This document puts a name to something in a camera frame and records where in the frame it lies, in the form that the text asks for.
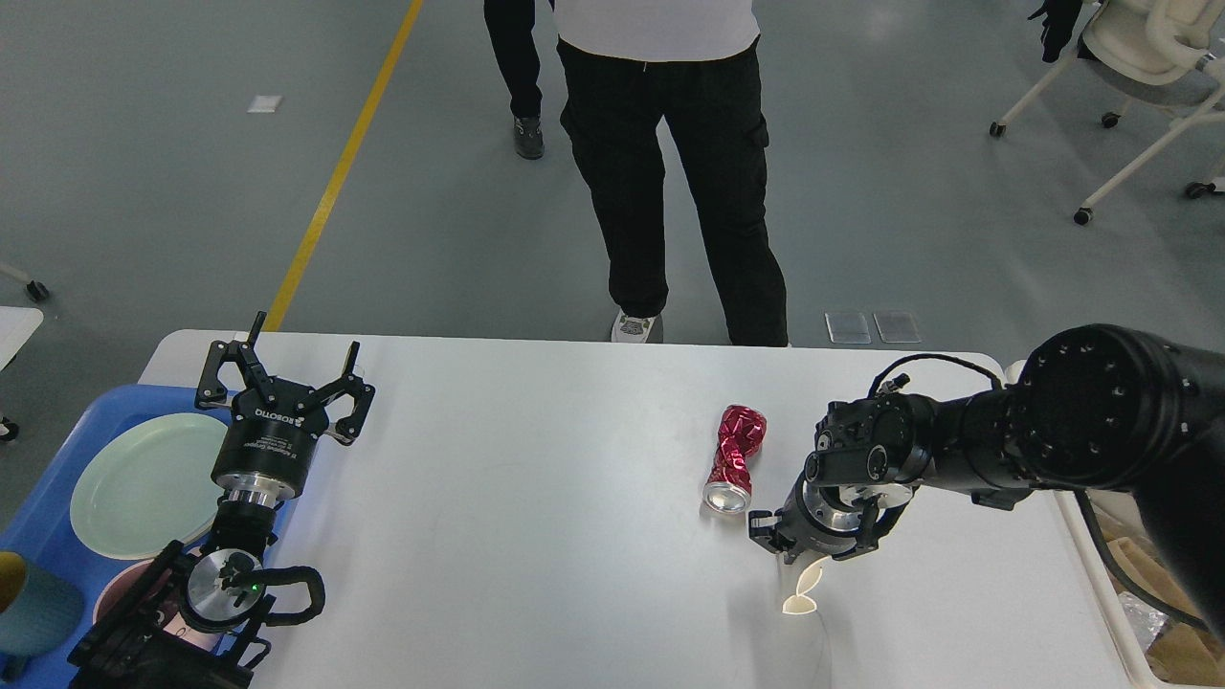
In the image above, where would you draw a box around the clear floor plate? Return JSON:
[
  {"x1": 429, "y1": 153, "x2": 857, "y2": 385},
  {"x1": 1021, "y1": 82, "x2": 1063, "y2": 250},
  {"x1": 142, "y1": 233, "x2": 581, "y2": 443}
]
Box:
[
  {"x1": 872, "y1": 311, "x2": 922, "y2": 345},
  {"x1": 824, "y1": 311, "x2": 873, "y2": 345}
]

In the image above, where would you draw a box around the person in dark sneakers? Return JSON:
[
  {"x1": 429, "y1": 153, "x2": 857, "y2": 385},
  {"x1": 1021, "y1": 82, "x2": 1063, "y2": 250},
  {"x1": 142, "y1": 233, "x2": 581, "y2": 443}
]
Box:
[{"x1": 481, "y1": 1, "x2": 544, "y2": 161}]

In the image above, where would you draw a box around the beige plastic bin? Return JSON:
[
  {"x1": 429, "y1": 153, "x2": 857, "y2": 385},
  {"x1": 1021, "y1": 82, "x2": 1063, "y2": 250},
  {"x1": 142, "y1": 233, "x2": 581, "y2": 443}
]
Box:
[{"x1": 1003, "y1": 360, "x2": 1225, "y2": 689}]

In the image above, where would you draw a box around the brown paper bag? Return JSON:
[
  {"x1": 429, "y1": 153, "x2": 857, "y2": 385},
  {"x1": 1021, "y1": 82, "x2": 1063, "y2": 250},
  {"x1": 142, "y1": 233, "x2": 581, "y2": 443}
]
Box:
[{"x1": 1098, "y1": 512, "x2": 1224, "y2": 688}]

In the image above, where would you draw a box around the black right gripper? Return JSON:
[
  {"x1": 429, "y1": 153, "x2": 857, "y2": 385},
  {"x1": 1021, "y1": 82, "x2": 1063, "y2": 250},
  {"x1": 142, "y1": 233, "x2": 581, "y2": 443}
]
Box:
[{"x1": 747, "y1": 478, "x2": 905, "y2": 566}]

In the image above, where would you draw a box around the clear floor plate left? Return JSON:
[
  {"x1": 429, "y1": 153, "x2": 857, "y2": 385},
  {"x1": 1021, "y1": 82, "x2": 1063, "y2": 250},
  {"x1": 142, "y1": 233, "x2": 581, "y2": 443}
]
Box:
[{"x1": 824, "y1": 311, "x2": 873, "y2": 345}]

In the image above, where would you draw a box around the crushed red can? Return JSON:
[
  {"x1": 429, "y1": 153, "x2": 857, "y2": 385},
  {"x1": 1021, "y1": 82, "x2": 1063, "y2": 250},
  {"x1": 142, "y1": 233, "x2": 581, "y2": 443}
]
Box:
[{"x1": 702, "y1": 405, "x2": 768, "y2": 515}]

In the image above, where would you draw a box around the black garment on chair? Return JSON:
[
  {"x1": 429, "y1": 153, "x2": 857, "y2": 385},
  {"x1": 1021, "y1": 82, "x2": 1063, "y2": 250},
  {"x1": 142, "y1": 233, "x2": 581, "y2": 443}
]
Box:
[{"x1": 1027, "y1": 0, "x2": 1085, "y2": 64}]

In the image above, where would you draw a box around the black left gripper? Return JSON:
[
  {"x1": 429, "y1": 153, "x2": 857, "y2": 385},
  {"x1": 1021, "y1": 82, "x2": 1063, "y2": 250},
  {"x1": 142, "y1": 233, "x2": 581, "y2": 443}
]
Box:
[{"x1": 194, "y1": 310, "x2": 376, "y2": 503}]

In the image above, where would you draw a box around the pink HOME mug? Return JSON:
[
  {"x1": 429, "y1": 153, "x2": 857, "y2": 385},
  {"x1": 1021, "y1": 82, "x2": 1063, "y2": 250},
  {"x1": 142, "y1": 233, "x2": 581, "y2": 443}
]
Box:
[{"x1": 91, "y1": 559, "x2": 221, "y2": 652}]

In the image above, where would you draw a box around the clear floor plate right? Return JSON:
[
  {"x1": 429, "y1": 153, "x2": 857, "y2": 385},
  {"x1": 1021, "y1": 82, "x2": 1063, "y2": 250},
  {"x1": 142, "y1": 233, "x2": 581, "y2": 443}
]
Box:
[{"x1": 872, "y1": 311, "x2": 922, "y2": 345}]

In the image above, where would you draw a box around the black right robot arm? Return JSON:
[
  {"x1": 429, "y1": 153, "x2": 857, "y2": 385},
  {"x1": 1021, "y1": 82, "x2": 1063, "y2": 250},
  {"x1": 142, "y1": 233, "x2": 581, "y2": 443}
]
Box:
[{"x1": 747, "y1": 325, "x2": 1224, "y2": 638}]

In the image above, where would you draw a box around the white side table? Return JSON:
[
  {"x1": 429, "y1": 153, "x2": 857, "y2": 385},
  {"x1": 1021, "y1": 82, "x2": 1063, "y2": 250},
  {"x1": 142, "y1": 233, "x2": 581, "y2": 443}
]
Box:
[{"x1": 0, "y1": 306, "x2": 44, "y2": 369}]

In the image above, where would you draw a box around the teal mug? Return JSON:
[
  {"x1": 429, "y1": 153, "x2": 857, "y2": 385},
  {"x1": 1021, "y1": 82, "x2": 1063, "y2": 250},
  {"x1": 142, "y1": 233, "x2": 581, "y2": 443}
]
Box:
[{"x1": 1, "y1": 552, "x2": 86, "y2": 657}]

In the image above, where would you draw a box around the blue plastic tray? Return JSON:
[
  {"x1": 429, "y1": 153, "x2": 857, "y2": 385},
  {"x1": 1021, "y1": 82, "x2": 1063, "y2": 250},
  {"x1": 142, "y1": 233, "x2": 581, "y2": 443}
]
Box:
[{"x1": 2, "y1": 385, "x2": 232, "y2": 688}]

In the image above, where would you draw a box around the white paper cup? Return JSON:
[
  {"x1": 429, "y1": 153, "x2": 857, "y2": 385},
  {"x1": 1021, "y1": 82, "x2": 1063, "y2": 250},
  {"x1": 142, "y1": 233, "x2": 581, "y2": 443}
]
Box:
[{"x1": 780, "y1": 557, "x2": 828, "y2": 615}]

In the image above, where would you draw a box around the chair caster at left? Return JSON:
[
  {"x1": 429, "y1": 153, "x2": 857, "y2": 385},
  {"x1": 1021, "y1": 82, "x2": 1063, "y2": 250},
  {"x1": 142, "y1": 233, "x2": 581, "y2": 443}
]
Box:
[{"x1": 0, "y1": 262, "x2": 50, "y2": 302}]

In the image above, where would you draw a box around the white office chair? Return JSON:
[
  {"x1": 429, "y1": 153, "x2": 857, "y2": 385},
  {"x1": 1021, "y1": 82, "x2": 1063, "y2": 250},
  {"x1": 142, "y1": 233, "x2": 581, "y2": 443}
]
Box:
[{"x1": 989, "y1": 1, "x2": 1224, "y2": 224}]

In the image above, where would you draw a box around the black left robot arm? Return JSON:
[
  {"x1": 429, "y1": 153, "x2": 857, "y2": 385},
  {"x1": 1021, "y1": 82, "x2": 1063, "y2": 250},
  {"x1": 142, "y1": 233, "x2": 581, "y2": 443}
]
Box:
[{"x1": 67, "y1": 311, "x2": 376, "y2": 688}]

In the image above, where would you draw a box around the mint green plate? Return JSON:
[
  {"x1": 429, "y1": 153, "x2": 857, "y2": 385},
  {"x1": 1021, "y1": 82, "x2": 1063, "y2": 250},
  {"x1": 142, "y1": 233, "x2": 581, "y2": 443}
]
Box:
[{"x1": 69, "y1": 411, "x2": 228, "y2": 560}]

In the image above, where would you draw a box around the person in white sneakers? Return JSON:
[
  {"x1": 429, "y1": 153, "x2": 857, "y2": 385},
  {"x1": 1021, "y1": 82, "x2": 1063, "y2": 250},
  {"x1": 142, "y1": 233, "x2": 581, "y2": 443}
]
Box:
[{"x1": 549, "y1": 0, "x2": 791, "y2": 347}]

